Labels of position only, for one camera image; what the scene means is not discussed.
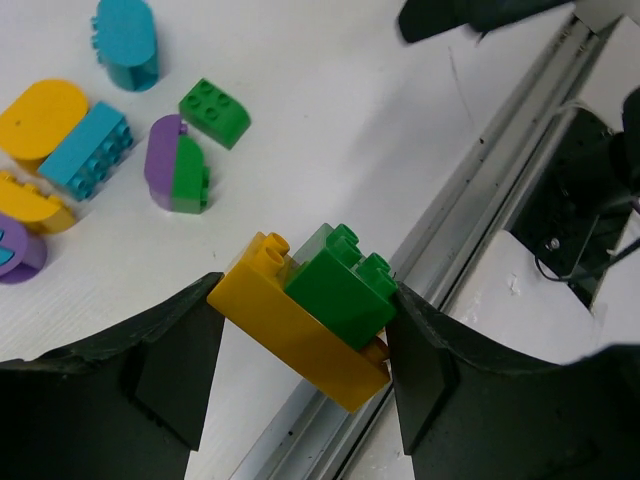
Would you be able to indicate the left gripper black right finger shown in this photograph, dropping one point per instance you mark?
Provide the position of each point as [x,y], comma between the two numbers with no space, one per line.
[472,408]

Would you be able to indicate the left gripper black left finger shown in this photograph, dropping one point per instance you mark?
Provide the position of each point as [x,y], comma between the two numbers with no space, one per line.
[128,402]

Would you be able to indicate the green square lego brick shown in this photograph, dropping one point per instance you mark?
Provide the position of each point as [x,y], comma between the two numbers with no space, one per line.
[348,292]

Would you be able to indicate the long yellow lego brick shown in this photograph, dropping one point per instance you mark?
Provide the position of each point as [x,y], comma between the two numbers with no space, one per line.
[251,295]

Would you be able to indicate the green rounded lego brick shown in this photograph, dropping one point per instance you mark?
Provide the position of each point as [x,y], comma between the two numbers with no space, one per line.
[190,190]

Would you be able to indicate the purple rounded lego brick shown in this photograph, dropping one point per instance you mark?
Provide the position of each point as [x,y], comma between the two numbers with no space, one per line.
[160,161]

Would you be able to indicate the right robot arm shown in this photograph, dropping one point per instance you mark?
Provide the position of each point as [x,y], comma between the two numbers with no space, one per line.
[422,19]

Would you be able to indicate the purple printed oval lego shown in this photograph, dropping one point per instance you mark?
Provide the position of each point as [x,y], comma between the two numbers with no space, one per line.
[23,254]

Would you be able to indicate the yellow half-round lego brick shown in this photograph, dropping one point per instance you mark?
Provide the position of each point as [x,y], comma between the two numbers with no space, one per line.
[40,213]

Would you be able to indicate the teal rectangular lego brick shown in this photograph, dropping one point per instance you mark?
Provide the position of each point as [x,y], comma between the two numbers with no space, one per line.
[88,153]

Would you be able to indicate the yellow oval lego brick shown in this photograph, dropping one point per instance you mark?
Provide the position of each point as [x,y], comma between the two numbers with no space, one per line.
[36,123]

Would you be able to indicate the green curved lego brick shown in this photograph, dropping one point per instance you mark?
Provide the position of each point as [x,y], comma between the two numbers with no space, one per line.
[215,113]

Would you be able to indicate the teal oval lego brick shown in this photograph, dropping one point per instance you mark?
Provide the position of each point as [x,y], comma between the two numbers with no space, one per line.
[125,41]

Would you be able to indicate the aluminium table rail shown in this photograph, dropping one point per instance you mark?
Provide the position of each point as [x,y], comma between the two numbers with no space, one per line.
[310,438]

